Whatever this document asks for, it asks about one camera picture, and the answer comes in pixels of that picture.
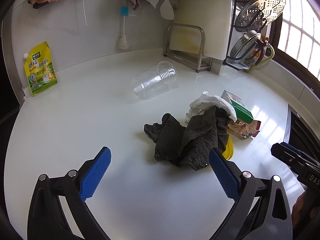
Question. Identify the window with dark frame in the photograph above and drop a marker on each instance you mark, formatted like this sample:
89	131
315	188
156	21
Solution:
295	36

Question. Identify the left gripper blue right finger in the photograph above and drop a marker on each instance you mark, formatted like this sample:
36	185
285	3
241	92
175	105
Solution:
227	179

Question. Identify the steel cutting board rack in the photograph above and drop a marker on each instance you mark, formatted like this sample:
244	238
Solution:
190	55

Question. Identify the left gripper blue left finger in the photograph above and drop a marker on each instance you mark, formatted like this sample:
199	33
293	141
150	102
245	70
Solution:
92	171

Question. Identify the dark grey cloth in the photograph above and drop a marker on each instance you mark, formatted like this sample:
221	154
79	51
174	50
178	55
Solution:
190	145

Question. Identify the red snack wrapper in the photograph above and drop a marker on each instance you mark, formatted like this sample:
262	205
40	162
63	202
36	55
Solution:
244	129

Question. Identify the yellow lid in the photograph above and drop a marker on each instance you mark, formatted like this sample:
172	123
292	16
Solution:
228	153

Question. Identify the black lid rack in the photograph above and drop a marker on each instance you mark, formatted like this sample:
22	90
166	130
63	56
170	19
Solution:
254	53

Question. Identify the person's right hand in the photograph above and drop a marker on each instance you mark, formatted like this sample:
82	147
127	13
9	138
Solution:
305	209

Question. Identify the clear plastic cup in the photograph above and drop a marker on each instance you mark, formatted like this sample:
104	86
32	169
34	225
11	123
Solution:
155	81

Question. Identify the black kitchen sink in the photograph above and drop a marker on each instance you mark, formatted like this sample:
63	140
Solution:
299	134

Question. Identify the white cutting board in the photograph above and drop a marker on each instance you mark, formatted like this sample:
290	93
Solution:
214	17

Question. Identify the white tissue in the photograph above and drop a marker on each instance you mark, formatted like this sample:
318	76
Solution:
205	102

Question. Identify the blue white bottle brush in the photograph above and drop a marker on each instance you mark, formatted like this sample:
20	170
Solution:
122	41

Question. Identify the white rice paddle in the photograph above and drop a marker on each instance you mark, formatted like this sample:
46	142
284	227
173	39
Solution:
166	10

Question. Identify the white straw on wall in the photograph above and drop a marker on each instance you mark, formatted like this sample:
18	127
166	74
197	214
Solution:
84	11

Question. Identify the glass pot lid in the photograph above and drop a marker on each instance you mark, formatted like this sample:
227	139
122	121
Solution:
248	40

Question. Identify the yellow green sauce pouch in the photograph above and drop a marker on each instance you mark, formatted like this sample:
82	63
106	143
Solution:
39	69

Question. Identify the metal steamer tray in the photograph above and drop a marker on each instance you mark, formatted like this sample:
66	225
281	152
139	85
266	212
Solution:
258	13

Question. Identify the green white carton box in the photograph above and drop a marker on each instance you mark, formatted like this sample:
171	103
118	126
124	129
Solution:
242	112

